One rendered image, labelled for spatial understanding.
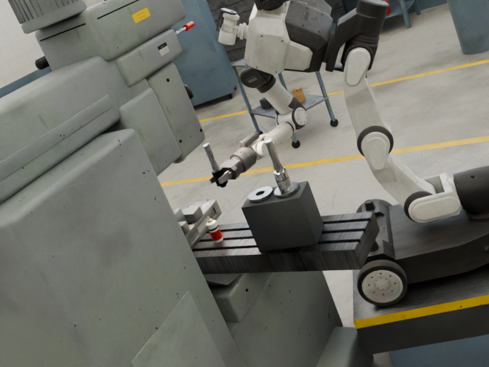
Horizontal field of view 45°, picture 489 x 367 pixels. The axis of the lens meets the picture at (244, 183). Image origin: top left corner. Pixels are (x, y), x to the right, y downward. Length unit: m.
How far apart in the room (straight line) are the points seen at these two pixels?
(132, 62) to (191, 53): 6.29
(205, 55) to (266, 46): 5.92
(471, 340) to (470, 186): 0.62
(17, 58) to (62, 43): 8.26
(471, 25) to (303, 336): 4.62
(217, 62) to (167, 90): 6.12
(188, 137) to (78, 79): 0.51
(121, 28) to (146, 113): 0.27
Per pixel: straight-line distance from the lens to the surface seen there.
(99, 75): 1.82
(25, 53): 10.31
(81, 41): 1.88
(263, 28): 2.22
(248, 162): 2.36
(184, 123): 2.08
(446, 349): 2.63
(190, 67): 8.24
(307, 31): 2.24
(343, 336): 2.78
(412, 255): 2.48
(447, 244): 2.49
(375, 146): 2.38
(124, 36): 1.91
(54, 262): 1.47
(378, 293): 2.51
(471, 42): 6.65
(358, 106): 2.37
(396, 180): 2.50
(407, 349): 2.61
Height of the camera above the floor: 1.92
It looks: 21 degrees down
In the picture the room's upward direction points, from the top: 22 degrees counter-clockwise
